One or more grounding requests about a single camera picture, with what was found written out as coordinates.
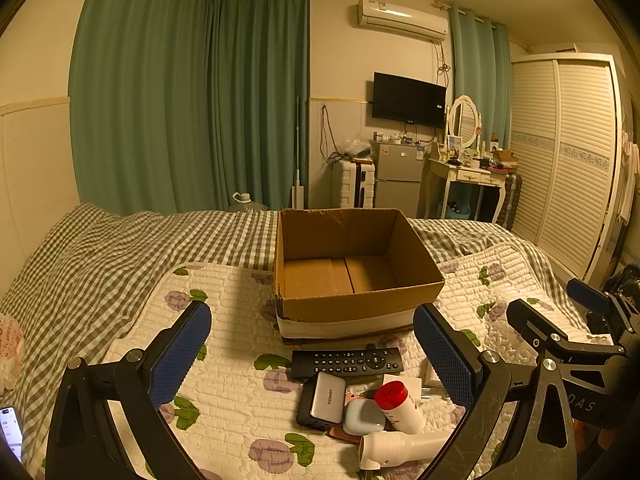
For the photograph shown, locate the white plug charger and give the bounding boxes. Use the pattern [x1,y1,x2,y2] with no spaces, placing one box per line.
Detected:
[397,375,442,401]

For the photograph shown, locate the white bottle red cap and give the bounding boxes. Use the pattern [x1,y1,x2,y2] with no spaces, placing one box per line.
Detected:
[373,380,425,434]

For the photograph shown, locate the black TV remote control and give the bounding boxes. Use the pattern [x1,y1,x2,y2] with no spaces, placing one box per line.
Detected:
[291,348,404,379]

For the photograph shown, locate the white cylindrical flashlight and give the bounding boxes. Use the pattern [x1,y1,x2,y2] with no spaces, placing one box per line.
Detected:
[359,431,451,470]

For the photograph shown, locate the light blue earbuds case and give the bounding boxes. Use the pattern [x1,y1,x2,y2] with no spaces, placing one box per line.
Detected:
[343,398,386,437]

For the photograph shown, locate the silver black power bank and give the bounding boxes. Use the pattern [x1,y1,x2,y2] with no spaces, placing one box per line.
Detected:
[296,372,347,431]

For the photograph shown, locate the smartphone with lit screen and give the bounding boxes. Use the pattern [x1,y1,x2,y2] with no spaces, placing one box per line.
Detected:
[0,406,23,462]

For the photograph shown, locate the white floral quilted blanket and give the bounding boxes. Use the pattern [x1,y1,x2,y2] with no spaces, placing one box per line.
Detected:
[106,243,592,479]

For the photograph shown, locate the grey checkered bed sheet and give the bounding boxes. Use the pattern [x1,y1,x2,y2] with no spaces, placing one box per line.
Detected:
[1,204,586,479]

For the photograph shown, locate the blue plastic basket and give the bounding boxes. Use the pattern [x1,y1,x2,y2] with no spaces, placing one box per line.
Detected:
[438,202,471,220]

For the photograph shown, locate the white dressing table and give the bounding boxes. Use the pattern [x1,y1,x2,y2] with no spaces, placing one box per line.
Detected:
[427,158,506,223]

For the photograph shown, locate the open cardboard box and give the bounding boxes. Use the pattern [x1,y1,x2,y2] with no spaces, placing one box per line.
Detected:
[274,208,445,340]

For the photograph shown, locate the white louvered wardrobe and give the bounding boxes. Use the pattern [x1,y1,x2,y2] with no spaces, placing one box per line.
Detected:
[510,52,622,281]

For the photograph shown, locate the silver two-door refrigerator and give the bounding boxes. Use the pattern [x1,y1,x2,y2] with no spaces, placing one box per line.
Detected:
[373,142,424,218]

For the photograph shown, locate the oval white vanity mirror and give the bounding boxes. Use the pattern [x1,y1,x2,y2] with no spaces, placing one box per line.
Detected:
[446,94,482,148]

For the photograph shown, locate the white hard-shell suitcase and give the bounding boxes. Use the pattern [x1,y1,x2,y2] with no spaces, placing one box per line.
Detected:
[331,158,375,208]

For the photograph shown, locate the white mop pole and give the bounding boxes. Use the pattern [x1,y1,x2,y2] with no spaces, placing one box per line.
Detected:
[291,96,304,209]

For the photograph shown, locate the small teal window curtain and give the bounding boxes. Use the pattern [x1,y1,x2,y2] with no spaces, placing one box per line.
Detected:
[449,6,512,148]

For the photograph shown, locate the clear water jug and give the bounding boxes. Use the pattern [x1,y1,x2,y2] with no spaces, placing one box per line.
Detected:
[227,192,268,212]

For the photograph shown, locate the large green curtain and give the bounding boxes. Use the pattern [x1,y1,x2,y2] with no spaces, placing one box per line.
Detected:
[68,0,310,214]

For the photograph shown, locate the black hanging cables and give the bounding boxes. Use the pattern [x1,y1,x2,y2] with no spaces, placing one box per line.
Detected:
[318,104,346,167]

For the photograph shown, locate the black wall television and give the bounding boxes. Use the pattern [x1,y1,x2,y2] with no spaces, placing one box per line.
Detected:
[372,73,446,129]

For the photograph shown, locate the white wall air conditioner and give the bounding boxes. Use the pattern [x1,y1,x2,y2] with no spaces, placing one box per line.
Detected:
[358,0,448,44]

